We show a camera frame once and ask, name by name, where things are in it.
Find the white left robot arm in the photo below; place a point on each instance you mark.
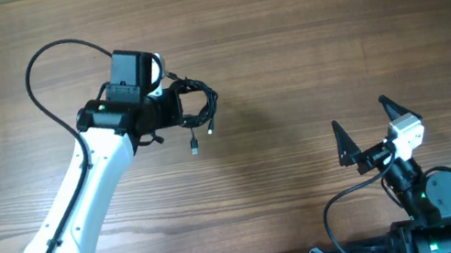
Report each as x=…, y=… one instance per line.
x=108, y=133

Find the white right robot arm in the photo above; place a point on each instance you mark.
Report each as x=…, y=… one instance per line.
x=425, y=195

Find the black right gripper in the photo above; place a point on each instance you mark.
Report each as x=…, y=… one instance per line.
x=348, y=149

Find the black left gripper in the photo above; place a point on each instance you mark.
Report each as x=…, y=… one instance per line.
x=172, y=118

